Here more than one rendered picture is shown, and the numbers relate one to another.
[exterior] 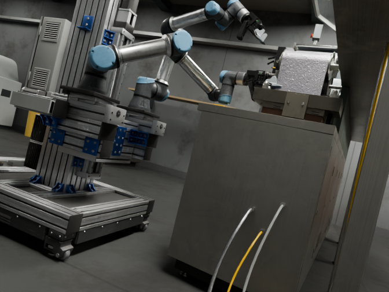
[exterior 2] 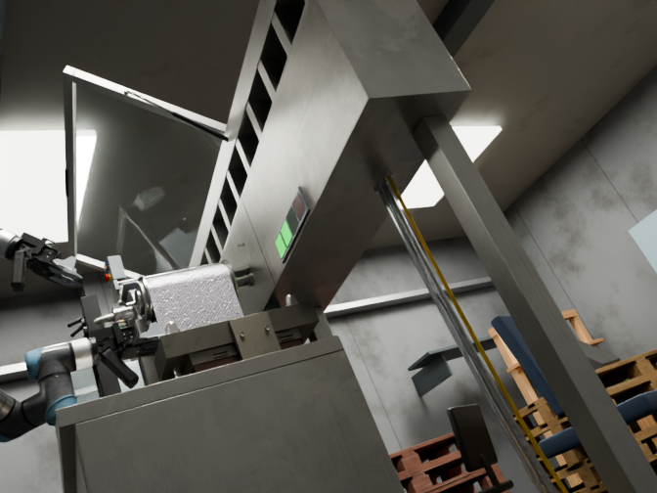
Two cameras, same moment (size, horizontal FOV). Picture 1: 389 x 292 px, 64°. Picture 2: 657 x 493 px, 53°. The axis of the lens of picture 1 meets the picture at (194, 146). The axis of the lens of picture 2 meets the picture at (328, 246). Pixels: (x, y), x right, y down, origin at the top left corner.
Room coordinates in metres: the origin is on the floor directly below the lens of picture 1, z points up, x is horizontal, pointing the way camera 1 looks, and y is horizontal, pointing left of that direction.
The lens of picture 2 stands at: (0.37, 0.72, 0.43)
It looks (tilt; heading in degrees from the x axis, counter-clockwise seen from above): 24 degrees up; 303
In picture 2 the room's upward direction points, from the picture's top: 24 degrees counter-clockwise
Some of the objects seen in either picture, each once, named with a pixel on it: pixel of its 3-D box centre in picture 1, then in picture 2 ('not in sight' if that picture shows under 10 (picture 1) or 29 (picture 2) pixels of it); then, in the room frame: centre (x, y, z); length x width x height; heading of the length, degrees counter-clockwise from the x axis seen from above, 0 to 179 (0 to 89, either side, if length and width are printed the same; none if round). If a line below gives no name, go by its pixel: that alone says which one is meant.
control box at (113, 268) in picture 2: (316, 33); (112, 272); (2.22, -0.65, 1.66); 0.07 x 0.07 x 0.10; 73
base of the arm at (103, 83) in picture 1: (93, 84); not in sight; (1.65, 0.60, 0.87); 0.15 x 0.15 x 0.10
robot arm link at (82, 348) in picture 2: (242, 79); (83, 354); (1.78, -0.18, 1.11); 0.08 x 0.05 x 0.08; 153
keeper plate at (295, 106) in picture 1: (295, 105); (254, 336); (1.42, -0.41, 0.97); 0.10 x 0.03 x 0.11; 63
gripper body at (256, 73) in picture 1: (256, 79); (114, 343); (1.74, -0.25, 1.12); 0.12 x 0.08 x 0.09; 63
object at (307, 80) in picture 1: (298, 84); (202, 323); (1.63, -0.46, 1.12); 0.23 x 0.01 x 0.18; 63
